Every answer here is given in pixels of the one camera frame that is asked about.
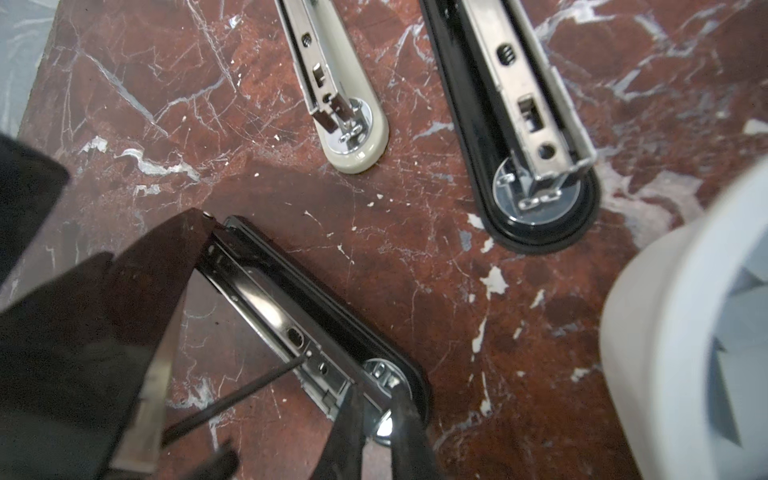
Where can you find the white oval tray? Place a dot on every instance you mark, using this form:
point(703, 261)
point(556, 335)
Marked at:
point(683, 343)

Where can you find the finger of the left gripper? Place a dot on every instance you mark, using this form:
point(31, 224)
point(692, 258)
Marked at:
point(31, 184)
point(75, 351)

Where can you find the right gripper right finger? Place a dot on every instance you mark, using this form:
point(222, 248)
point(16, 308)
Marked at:
point(412, 456)

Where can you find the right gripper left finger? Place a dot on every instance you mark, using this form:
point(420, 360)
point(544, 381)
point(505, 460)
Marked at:
point(342, 455)

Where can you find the black stapler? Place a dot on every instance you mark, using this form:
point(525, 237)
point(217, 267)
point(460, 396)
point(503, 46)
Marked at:
point(296, 314)
point(529, 158)

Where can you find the beige stapler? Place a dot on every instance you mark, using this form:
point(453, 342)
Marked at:
point(351, 124)

